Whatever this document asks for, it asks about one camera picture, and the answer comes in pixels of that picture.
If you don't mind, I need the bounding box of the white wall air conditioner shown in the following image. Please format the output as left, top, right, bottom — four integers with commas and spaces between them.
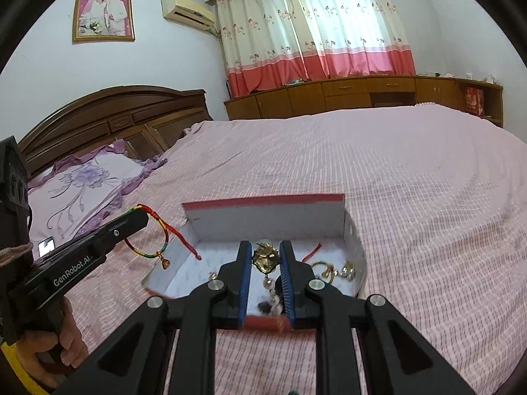
161, 0, 217, 32

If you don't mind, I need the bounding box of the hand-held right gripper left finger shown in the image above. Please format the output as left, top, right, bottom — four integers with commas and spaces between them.
53, 240, 253, 395

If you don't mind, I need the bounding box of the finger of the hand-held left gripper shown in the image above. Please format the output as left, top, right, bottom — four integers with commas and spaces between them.
81, 210, 149, 263

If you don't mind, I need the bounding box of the red cardboard box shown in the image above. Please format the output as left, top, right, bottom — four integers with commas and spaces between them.
142, 193, 368, 332

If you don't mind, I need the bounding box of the purple floral pillow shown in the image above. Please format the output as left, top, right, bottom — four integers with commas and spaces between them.
25, 139, 168, 256

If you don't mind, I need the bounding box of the gold mask brooch with pearls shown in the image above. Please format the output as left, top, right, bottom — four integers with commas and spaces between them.
252, 240, 286, 317

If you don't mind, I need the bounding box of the cream and pink curtain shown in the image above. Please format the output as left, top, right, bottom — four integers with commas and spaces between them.
216, 0, 417, 98

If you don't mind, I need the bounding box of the green bead charm with cord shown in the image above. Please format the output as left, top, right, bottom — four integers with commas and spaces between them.
312, 260, 339, 284

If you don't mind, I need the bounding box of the framed wedding photo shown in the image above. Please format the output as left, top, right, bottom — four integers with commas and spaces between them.
72, 0, 136, 43

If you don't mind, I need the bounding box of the red gift bag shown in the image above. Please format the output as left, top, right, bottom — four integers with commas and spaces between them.
465, 86, 485, 115

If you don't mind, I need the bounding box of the person's left hand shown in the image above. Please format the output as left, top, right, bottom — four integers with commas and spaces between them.
18, 297, 90, 389

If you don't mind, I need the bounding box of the brown wooden cabinet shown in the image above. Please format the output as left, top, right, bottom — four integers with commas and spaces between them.
223, 74, 505, 128

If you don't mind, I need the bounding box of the rainbow cord bracelet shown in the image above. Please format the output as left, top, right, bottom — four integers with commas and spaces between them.
124, 203, 203, 271

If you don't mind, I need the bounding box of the brown wooden headboard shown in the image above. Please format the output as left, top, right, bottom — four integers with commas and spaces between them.
18, 85, 213, 182

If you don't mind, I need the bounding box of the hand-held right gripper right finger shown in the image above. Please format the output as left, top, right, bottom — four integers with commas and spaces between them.
279, 240, 478, 395

